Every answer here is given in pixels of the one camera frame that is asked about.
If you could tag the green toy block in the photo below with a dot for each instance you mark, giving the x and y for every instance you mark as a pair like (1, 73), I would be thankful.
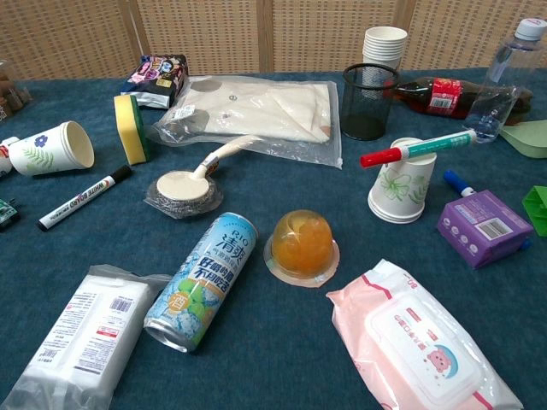
(537, 209)

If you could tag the white bottle with red print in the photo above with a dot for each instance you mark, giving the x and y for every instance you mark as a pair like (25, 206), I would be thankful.
(5, 158)

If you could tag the small green circuit board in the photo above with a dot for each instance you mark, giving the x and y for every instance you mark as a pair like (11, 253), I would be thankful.
(6, 213)

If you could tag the purple cardboard box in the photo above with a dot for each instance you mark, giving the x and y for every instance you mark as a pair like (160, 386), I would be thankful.
(483, 226)

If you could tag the white wipes in clear pack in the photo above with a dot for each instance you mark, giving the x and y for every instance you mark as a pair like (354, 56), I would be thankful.
(85, 333)

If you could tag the cream cloth in clear bag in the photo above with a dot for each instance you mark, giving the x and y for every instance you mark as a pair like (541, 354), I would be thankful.
(265, 111)

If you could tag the clear box of brown snacks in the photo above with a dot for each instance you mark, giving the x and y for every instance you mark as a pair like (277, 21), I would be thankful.
(10, 94)

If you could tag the orange fruit jelly cup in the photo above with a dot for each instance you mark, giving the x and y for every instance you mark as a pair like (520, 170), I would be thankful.
(302, 243)

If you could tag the yellow green sponge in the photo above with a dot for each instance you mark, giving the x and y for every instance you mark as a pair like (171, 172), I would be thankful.
(130, 132)

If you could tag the cola bottle with red label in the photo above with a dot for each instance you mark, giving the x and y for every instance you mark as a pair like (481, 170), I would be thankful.
(444, 98)

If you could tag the pink wet wipes pack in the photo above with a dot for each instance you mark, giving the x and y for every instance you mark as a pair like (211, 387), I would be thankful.
(410, 341)

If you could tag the black mesh pen holder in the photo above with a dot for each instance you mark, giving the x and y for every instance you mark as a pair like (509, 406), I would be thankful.
(365, 124)

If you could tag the dark blue snack bag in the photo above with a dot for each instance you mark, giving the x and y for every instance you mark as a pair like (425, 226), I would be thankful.
(156, 79)

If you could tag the woven folding screen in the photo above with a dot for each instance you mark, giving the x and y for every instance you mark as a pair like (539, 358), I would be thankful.
(213, 34)

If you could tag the stack of white paper cups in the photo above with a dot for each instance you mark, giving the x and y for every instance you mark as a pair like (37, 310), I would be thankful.
(384, 42)

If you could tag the black whiteboard marker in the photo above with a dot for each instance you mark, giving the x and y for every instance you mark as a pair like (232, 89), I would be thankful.
(81, 198)

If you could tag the light blue drink can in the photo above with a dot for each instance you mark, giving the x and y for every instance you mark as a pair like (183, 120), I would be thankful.
(205, 282)

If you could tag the blue flower paper cup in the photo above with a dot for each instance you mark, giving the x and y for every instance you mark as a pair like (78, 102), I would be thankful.
(42, 151)

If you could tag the blue marker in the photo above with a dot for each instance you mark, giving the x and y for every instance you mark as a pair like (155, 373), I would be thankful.
(455, 179)

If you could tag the clear plastic water bottle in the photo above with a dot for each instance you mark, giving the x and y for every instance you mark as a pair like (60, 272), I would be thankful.
(508, 55)

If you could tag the green floral paper cup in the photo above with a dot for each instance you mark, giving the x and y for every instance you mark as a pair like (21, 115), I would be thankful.
(399, 188)

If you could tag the red-capped whiteboard marker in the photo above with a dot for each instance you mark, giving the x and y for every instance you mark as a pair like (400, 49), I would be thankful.
(427, 147)

